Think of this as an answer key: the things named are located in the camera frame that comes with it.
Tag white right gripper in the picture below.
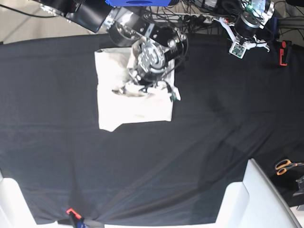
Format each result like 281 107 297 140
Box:
112 80 181 102

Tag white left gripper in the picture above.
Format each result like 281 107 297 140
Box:
212 17 270 59

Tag white T-shirt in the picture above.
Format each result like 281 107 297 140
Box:
95 47 175 132

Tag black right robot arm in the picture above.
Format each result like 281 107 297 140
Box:
38 0 189 101

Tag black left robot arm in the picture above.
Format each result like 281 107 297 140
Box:
212 0 275 59

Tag orange black clamp right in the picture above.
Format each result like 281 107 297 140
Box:
279 40 293 67

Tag black table cloth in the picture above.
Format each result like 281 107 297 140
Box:
0 34 304 226

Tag white power strip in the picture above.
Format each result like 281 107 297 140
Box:
177 13 212 24

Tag blue box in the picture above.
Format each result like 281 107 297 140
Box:
105 0 171 7

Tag orange clamp bottom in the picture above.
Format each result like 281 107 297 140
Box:
66 208 82 219

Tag black device at right edge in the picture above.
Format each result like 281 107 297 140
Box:
293 176 304 197

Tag orange handled scissors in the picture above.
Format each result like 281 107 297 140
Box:
275 159 304 176

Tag white right table frame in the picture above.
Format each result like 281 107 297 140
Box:
215 159 301 228

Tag white table frame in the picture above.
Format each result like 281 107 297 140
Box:
215 159 301 228
0 171 57 228

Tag white left table frame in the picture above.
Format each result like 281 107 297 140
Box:
0 171 57 228

